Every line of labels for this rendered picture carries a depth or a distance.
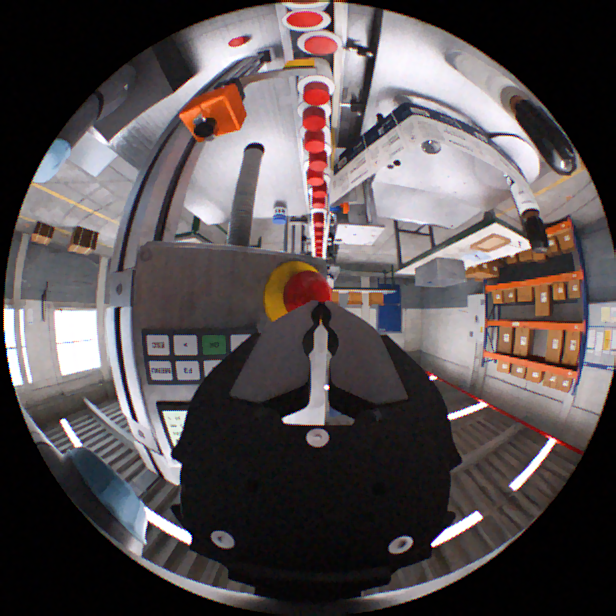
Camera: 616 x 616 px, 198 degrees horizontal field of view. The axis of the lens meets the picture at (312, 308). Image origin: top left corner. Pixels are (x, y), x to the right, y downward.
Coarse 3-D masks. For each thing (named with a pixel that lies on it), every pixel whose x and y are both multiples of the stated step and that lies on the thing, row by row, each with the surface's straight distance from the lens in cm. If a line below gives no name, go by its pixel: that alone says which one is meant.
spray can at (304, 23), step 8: (288, 16) 25; (296, 16) 25; (304, 16) 25; (312, 16) 25; (320, 16) 25; (328, 16) 30; (288, 24) 29; (296, 24) 25; (304, 24) 25; (312, 24) 25; (320, 24) 29; (328, 24) 30
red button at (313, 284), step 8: (304, 272) 15; (312, 272) 15; (288, 280) 15; (296, 280) 14; (304, 280) 14; (312, 280) 14; (320, 280) 15; (288, 288) 14; (296, 288) 14; (304, 288) 14; (312, 288) 14; (320, 288) 15; (328, 288) 15; (288, 296) 14; (296, 296) 14; (304, 296) 14; (312, 296) 14; (320, 296) 15; (328, 296) 15; (288, 304) 14; (296, 304) 14
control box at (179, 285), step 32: (160, 256) 15; (192, 256) 15; (224, 256) 15; (256, 256) 16; (288, 256) 17; (160, 288) 15; (192, 288) 15; (224, 288) 15; (256, 288) 15; (160, 320) 15; (192, 320) 14; (224, 320) 15; (256, 320) 15; (320, 320) 18; (320, 352) 18; (320, 384) 19; (288, 416) 18; (320, 416) 20
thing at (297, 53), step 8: (288, 8) 46; (328, 8) 46; (296, 32) 46; (296, 40) 46; (296, 48) 46; (296, 56) 47; (304, 56) 47; (312, 56) 47; (320, 56) 47; (328, 56) 47; (296, 80) 49; (328, 200) 88
